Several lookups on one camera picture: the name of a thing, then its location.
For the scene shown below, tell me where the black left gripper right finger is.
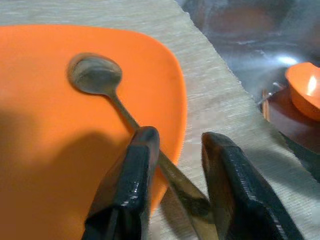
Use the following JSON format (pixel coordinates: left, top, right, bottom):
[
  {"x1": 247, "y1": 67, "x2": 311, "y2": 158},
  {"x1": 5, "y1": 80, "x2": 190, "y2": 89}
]
[{"x1": 201, "y1": 131, "x2": 306, "y2": 240}]

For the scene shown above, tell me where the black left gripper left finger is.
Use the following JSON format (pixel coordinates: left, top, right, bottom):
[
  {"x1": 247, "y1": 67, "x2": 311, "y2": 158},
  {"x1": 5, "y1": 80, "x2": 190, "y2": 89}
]
[{"x1": 83, "y1": 126, "x2": 161, "y2": 240}]

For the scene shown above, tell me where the wooden chopstick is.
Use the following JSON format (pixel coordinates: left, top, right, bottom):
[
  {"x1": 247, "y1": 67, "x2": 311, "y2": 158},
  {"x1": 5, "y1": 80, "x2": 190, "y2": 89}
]
[{"x1": 261, "y1": 88, "x2": 272, "y2": 124}]

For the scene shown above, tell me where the orange plate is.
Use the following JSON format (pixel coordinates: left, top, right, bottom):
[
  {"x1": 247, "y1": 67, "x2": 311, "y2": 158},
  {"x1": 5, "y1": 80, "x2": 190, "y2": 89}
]
[{"x1": 0, "y1": 24, "x2": 189, "y2": 240}]

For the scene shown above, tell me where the steel spoon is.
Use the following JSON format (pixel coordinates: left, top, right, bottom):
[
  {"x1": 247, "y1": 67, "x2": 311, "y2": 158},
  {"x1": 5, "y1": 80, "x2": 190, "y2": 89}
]
[{"x1": 67, "y1": 52, "x2": 213, "y2": 223}]

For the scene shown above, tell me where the orange bowl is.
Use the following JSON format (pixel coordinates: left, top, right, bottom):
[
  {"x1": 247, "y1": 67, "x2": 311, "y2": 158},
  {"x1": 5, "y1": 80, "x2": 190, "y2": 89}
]
[{"x1": 284, "y1": 62, "x2": 320, "y2": 122}]

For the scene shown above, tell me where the beige woven placemat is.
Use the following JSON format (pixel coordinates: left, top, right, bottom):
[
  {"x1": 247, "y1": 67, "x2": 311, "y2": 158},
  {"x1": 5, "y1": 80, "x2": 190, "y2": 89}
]
[{"x1": 0, "y1": 0, "x2": 320, "y2": 240}]

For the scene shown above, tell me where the stainless steel sink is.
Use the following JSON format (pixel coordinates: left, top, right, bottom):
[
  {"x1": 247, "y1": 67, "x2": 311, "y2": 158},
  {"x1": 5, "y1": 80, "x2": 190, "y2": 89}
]
[{"x1": 174, "y1": 0, "x2": 320, "y2": 181}]

